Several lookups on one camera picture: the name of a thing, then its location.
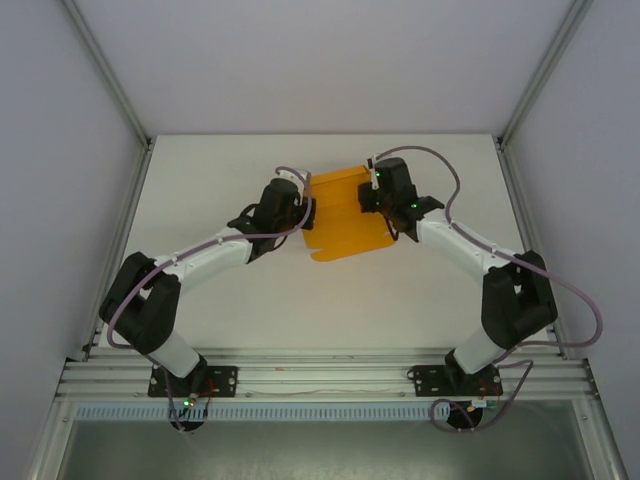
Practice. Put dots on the orange cardboard box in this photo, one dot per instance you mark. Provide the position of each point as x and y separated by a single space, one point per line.
345 225

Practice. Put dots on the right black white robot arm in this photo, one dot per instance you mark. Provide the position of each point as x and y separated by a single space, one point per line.
515 305

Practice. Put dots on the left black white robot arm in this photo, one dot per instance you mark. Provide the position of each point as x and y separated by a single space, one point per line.
145 310

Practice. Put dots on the grey metal panel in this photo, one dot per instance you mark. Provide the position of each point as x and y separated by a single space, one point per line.
320 450

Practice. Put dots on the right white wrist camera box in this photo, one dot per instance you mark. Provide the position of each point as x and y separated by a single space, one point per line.
373 170

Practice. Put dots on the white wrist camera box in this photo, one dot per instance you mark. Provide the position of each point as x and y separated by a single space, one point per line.
289 174
373 170

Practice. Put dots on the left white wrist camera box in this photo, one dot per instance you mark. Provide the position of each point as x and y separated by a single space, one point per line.
289 174

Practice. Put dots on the aluminium table side rail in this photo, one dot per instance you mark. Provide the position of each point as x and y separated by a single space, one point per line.
122 235
525 210

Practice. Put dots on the aluminium mounting rail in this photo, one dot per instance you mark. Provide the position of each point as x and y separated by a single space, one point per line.
320 372

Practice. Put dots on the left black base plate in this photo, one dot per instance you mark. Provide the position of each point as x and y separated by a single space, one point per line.
222 381

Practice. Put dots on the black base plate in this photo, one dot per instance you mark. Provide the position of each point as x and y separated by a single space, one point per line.
430 381
222 381

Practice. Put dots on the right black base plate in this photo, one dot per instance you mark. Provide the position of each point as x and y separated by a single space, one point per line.
430 381

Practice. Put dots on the aluminium frame post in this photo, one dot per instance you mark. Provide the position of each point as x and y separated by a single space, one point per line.
107 75
542 75

